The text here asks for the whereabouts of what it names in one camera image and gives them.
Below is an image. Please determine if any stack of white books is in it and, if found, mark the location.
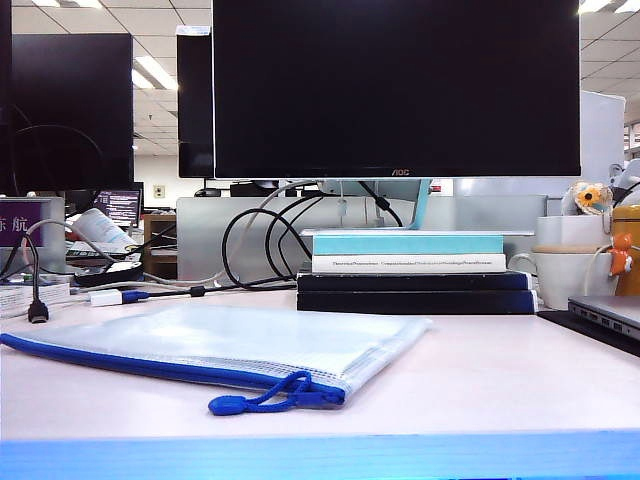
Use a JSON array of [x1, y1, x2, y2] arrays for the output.
[[0, 280, 72, 320]]

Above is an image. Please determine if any teal book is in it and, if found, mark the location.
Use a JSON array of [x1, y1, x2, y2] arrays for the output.
[[312, 232, 506, 257]]

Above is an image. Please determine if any wooden cabinet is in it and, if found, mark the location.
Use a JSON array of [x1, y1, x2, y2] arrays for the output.
[[142, 212, 179, 280]]

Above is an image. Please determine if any stack of magazines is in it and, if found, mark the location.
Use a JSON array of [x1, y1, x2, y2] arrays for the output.
[[64, 239, 144, 262]]

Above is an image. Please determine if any black looped cable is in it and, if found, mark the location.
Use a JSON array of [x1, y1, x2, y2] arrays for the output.
[[221, 207, 301, 291]]

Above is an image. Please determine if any curled white paper booklet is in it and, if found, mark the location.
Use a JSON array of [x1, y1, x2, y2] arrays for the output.
[[67, 206, 139, 254]]

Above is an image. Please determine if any white board panel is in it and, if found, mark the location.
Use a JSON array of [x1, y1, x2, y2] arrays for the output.
[[579, 89, 627, 182]]

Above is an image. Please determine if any narrow black background monitor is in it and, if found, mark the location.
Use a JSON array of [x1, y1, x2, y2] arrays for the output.
[[175, 24, 215, 180]]

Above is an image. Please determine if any grey arched cable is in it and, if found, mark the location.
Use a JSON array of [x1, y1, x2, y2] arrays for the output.
[[22, 217, 131, 264]]

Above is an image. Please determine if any white ceramic mug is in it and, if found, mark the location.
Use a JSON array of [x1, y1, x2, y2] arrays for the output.
[[508, 243, 619, 310]]

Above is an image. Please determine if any transparent file bag blue zipper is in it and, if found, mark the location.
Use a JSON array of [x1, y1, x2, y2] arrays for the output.
[[0, 303, 435, 417]]

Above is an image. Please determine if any black cable with ferrite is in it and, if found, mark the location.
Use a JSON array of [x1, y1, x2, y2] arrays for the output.
[[149, 279, 301, 297]]

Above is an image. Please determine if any thin black flat box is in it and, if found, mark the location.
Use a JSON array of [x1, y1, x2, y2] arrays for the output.
[[296, 270, 532, 293]]

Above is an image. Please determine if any white adapter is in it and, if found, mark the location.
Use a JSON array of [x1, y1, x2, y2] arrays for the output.
[[88, 288, 124, 307]]

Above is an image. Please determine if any large black AOC monitor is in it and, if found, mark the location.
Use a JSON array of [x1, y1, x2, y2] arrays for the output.
[[212, 0, 582, 180]]

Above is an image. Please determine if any purple nameplate sign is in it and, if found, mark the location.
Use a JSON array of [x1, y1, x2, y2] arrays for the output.
[[0, 195, 67, 275]]

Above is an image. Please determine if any small lit code screen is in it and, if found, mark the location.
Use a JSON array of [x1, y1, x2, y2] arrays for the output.
[[93, 187, 145, 230]]

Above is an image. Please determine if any black flat desk object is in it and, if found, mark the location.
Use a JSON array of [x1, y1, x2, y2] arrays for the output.
[[73, 260, 145, 288]]

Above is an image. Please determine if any white rectangular container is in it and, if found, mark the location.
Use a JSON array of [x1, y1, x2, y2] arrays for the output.
[[536, 213, 615, 247]]

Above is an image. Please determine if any orange fox figurine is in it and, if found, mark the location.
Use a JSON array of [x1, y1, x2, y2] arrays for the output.
[[608, 231, 637, 277]]

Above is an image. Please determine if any white book with printed spine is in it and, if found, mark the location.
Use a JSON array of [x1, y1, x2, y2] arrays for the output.
[[310, 252, 508, 275]]

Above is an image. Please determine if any plush toy with sunflower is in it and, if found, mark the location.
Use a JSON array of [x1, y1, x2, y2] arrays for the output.
[[560, 179, 615, 217]]

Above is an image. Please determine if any yellow canister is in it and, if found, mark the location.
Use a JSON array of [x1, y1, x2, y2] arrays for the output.
[[611, 203, 640, 297]]

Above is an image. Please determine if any silver laptop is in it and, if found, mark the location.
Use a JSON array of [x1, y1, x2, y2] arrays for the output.
[[567, 293, 640, 342]]

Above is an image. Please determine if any black HDMI cable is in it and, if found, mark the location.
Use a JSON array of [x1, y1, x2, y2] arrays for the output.
[[19, 232, 51, 325]]

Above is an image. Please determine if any silver monitor stand with base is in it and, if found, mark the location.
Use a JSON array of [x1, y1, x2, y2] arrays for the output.
[[299, 177, 537, 238]]

